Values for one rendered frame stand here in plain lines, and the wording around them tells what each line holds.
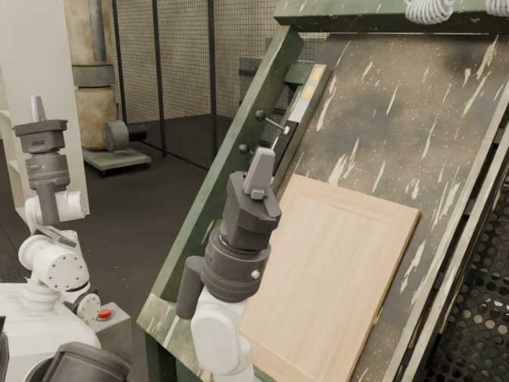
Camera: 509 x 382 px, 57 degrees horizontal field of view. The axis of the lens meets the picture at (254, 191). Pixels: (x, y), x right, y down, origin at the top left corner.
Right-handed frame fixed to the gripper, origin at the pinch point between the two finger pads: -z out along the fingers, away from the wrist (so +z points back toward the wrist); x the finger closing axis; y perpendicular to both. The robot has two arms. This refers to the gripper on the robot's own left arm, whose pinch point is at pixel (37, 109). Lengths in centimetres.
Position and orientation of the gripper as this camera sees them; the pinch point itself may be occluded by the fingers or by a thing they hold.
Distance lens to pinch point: 119.1
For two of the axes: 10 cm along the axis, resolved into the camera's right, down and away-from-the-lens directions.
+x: 9.7, -1.1, -2.2
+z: 1.4, 9.9, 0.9
